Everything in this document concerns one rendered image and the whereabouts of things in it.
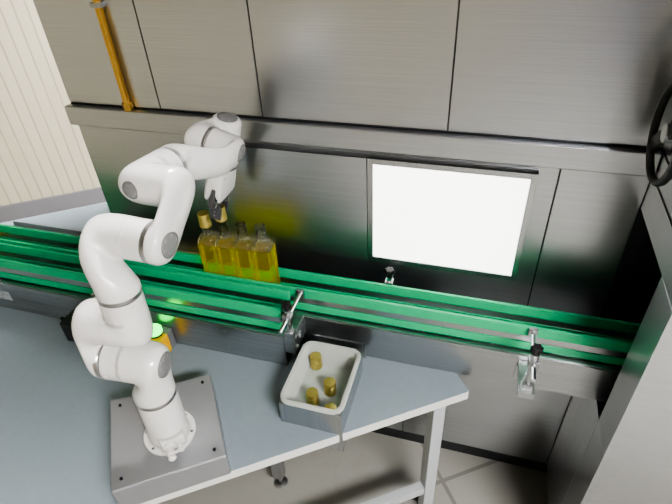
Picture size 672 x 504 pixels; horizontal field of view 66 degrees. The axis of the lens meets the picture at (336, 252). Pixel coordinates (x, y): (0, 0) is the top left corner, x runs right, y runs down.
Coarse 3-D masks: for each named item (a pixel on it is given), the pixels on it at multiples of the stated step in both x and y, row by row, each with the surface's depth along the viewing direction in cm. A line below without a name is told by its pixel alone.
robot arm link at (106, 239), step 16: (96, 224) 96; (112, 224) 96; (128, 224) 95; (144, 224) 95; (80, 240) 96; (96, 240) 96; (112, 240) 95; (128, 240) 94; (80, 256) 95; (96, 256) 95; (112, 256) 98; (128, 256) 96; (96, 272) 95; (112, 272) 96; (128, 272) 99; (96, 288) 96; (112, 288) 96; (128, 288) 98; (112, 304) 97
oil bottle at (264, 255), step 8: (256, 240) 148; (272, 240) 150; (256, 248) 147; (264, 248) 147; (272, 248) 149; (256, 256) 149; (264, 256) 148; (272, 256) 150; (256, 264) 151; (264, 264) 150; (272, 264) 151; (256, 272) 153; (264, 272) 152; (272, 272) 152; (264, 280) 154; (272, 280) 153
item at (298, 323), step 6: (294, 318) 152; (300, 318) 151; (294, 324) 150; (300, 324) 150; (300, 330) 151; (294, 336) 147; (300, 336) 150; (288, 342) 147; (294, 342) 147; (300, 342) 153; (288, 348) 149; (294, 348) 148
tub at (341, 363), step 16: (304, 352) 148; (320, 352) 150; (336, 352) 148; (352, 352) 147; (304, 368) 148; (336, 368) 151; (352, 368) 150; (288, 384) 138; (304, 384) 146; (320, 384) 146; (336, 384) 146; (288, 400) 134; (304, 400) 142; (320, 400) 142; (336, 400) 142
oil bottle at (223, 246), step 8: (216, 240) 150; (224, 240) 149; (232, 240) 150; (216, 248) 151; (224, 248) 150; (232, 248) 150; (224, 256) 152; (232, 256) 151; (224, 264) 154; (232, 264) 153; (224, 272) 156; (232, 272) 155
